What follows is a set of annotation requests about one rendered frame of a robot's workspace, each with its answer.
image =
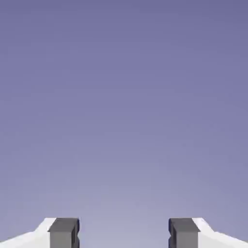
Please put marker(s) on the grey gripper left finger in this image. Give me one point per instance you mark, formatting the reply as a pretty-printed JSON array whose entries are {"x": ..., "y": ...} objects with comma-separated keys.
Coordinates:
[{"x": 62, "y": 235}]

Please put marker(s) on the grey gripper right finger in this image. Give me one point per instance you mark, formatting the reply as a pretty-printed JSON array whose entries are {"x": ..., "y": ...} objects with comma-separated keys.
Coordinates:
[{"x": 186, "y": 235}]

